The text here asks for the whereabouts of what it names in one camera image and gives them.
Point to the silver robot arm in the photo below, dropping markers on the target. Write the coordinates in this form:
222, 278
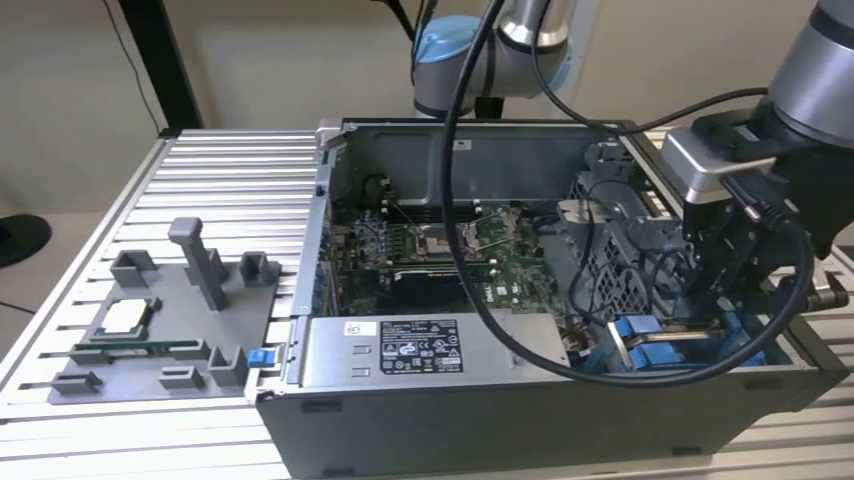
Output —
427, 85

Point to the black RAM slot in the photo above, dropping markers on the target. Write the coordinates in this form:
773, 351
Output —
420, 204
427, 262
400, 253
427, 215

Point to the grey metal drive cage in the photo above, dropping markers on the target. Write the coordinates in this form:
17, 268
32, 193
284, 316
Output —
660, 230

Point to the silver metal cylinder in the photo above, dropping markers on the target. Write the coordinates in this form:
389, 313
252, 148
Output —
830, 297

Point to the green motherboard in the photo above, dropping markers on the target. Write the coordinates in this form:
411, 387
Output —
527, 285

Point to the CPU socket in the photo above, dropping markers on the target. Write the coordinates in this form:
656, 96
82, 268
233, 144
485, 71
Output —
436, 240

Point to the black graphics card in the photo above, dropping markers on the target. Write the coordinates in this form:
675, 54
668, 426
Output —
427, 290

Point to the thin metal locking lever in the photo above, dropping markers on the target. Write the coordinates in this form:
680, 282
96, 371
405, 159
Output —
409, 214

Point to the dark grey PC case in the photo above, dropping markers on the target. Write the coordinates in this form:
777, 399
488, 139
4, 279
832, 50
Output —
467, 430

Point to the silver power supply unit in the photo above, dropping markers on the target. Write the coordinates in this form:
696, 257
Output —
326, 350

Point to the blue case latch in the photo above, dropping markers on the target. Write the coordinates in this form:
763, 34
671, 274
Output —
260, 359

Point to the grey parts rack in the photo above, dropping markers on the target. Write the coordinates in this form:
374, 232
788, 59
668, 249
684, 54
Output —
186, 325

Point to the green RAM stick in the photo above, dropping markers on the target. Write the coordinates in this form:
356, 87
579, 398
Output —
153, 346

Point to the silver CPU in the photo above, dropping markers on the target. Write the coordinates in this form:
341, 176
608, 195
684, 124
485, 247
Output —
122, 317

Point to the black round stand base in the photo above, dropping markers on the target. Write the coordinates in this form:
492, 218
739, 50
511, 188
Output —
22, 240

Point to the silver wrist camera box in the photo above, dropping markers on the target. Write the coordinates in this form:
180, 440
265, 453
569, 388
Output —
693, 167

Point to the black upright post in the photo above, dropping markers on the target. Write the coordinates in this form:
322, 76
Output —
160, 65

